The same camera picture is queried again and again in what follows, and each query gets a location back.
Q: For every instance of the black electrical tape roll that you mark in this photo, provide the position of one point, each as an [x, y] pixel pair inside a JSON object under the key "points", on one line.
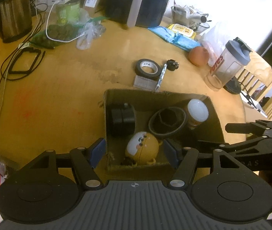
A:
{"points": [[148, 69]]}

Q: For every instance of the clear bin with clutter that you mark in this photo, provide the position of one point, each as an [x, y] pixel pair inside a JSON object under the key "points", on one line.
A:
{"points": [[190, 17]]}

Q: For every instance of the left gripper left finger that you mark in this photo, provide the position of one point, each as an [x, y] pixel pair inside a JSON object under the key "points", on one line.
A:
{"points": [[85, 160]]}

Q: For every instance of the black round plug connector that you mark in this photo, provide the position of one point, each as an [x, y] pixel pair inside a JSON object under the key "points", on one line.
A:
{"points": [[172, 65]]}

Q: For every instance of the black cylinder grey disc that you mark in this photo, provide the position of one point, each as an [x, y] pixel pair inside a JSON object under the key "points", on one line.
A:
{"points": [[120, 120]]}

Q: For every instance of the clear shaker bottle grey lid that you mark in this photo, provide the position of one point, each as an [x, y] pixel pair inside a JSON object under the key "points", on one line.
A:
{"points": [[234, 57]]}

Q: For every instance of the black kettle base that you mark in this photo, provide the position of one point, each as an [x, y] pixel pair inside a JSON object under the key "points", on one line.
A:
{"points": [[233, 86]]}

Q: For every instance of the yellow wet wipes pack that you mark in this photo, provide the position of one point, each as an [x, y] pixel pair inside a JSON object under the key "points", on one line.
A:
{"points": [[181, 29]]}

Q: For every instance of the green snack bag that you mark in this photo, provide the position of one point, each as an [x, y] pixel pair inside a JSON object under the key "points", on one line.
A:
{"points": [[56, 35]]}

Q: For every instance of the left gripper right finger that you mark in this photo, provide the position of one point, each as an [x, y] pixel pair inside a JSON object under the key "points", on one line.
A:
{"points": [[184, 161]]}

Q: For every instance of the brown cardboard box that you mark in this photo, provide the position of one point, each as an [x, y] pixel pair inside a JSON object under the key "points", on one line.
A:
{"points": [[163, 114]]}

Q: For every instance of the clear small plastic box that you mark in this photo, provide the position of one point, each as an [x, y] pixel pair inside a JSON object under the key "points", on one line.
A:
{"points": [[144, 83]]}

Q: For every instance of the orange round fruit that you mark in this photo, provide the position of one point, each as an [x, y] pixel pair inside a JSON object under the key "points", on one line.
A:
{"points": [[199, 56]]}

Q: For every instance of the dark blue air fryer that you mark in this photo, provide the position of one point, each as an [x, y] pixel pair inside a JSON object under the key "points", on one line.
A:
{"points": [[143, 13]]}

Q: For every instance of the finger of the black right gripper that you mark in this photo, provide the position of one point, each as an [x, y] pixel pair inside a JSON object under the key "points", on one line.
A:
{"points": [[208, 147], [258, 128]]}

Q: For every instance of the clear plastic bag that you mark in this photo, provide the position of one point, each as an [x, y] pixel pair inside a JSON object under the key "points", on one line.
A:
{"points": [[93, 29]]}

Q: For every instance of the blue wet wipes pack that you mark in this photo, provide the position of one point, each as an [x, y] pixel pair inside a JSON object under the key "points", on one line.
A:
{"points": [[164, 33]]}

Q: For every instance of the marbled white pen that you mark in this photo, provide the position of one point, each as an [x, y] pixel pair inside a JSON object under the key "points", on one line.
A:
{"points": [[159, 82]]}

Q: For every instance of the white plastic jar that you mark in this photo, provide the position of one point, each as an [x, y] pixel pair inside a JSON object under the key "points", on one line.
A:
{"points": [[197, 113]]}

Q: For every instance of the black rectangular gasket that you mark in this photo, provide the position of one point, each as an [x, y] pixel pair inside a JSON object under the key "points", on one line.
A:
{"points": [[26, 61]]}

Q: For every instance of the steel electric kettle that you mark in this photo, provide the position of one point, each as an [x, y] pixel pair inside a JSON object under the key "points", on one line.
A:
{"points": [[15, 19]]}

